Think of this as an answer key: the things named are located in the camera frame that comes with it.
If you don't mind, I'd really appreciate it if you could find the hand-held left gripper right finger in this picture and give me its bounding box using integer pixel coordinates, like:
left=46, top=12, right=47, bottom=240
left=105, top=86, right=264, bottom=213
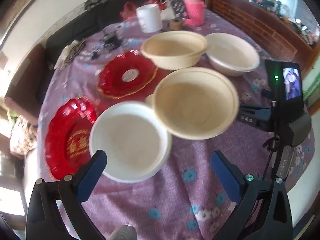
left=210, top=150, right=293, bottom=240

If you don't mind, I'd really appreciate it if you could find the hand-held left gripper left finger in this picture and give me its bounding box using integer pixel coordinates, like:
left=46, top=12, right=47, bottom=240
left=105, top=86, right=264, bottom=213
left=26, top=149, right=108, bottom=240

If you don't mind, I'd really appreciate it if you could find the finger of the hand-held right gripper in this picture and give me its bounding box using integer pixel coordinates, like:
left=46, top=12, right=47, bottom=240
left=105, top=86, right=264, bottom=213
left=239, top=103, right=272, bottom=114
left=237, top=112, right=273, bottom=132

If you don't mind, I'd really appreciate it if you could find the red plate with gold print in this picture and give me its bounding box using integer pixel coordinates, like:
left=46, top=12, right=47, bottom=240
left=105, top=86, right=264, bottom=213
left=44, top=97, right=100, bottom=180

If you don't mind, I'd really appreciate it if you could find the white disposable bowl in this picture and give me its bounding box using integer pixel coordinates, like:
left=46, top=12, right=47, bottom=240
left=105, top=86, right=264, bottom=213
left=205, top=33, right=261, bottom=77
left=89, top=101, right=173, bottom=183

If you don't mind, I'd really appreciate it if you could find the beige disposable bowl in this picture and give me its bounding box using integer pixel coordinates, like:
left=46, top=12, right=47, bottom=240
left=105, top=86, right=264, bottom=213
left=140, top=31, right=208, bottom=70
left=146, top=67, right=240, bottom=140

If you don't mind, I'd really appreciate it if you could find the red plate with white sticker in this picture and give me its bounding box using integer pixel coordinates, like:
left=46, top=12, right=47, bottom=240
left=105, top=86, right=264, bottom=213
left=97, top=51, right=158, bottom=99

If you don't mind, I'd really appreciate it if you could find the purple floral tablecloth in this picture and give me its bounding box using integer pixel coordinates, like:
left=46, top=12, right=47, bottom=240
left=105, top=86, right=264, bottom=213
left=37, top=7, right=316, bottom=240

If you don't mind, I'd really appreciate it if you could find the brown wooden cabinet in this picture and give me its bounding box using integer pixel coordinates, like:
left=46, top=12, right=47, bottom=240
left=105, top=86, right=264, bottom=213
left=212, top=0, right=316, bottom=77

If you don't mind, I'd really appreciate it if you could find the brown electric motor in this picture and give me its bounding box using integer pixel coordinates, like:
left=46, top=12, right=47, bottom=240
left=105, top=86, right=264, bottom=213
left=167, top=19, right=183, bottom=29

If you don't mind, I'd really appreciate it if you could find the jar with pink knitted sleeve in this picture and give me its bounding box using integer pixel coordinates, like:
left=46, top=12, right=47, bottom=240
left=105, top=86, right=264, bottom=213
left=182, top=0, right=205, bottom=27

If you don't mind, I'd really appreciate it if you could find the brown chair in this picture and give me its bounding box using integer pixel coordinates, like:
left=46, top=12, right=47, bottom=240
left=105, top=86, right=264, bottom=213
left=5, top=44, right=48, bottom=125

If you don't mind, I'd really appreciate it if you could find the leopard print cloth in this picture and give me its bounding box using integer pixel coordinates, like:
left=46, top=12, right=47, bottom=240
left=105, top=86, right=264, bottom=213
left=54, top=40, right=87, bottom=69

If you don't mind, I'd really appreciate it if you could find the small black cylindrical motor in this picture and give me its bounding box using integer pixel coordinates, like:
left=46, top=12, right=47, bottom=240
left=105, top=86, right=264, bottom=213
left=101, top=31, right=119, bottom=49

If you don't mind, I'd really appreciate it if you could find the white plastic jar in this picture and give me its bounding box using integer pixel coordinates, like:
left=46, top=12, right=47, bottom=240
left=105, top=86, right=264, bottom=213
left=136, top=4, right=163, bottom=33

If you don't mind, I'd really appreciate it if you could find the dark sofa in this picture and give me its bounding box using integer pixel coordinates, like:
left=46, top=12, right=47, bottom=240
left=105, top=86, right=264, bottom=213
left=45, top=0, right=185, bottom=64

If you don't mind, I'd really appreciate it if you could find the red plastic bag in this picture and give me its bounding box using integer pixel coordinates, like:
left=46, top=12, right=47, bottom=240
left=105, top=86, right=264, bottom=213
left=120, top=2, right=137, bottom=20

